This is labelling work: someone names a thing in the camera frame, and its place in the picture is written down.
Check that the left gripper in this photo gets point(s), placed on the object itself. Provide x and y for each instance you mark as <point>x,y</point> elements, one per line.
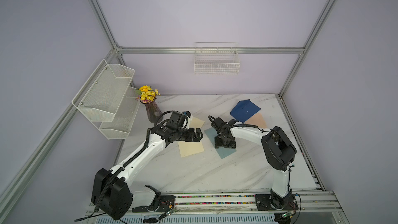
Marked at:
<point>190,137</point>

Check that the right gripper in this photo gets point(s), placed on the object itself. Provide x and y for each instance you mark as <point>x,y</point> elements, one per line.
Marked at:
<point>218,143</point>

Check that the cream paper sheet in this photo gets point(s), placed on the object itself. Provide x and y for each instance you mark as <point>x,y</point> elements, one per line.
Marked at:
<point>188,148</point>

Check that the cream envelope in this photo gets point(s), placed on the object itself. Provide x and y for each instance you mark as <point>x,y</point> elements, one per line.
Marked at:
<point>196,122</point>

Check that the teal envelope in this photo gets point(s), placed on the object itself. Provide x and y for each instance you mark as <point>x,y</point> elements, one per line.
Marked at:
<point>222,152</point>

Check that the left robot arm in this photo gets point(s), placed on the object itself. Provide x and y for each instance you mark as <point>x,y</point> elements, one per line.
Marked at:
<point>111,189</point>

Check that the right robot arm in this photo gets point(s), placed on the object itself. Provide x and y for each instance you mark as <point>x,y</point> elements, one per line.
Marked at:
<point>278,149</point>

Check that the dark blue envelope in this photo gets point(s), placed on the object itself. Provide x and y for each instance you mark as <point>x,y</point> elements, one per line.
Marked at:
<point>244,110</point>

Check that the peach paper sheet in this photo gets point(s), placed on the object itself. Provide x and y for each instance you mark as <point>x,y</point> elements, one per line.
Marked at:
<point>258,120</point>

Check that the dark glass vase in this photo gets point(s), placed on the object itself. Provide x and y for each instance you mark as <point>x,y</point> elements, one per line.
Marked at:
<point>153,112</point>

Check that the yellow flower bouquet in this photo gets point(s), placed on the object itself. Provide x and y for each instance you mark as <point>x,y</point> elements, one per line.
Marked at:
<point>147,94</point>

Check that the white mesh two-tier shelf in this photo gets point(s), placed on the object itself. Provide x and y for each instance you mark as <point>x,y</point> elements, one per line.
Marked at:
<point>108,100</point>

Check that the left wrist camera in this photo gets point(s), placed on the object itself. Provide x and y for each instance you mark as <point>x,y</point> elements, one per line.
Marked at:
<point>188,115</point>

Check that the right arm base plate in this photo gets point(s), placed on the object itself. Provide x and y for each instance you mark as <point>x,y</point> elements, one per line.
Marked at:
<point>273,202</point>

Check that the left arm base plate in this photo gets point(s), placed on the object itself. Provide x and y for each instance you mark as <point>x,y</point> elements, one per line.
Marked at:
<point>150,200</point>

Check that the white wire wall basket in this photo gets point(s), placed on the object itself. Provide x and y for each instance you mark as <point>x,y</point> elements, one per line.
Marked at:
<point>216,58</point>

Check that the aluminium front rail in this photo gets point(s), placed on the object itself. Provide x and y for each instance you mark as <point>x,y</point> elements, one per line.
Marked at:
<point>304,207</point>

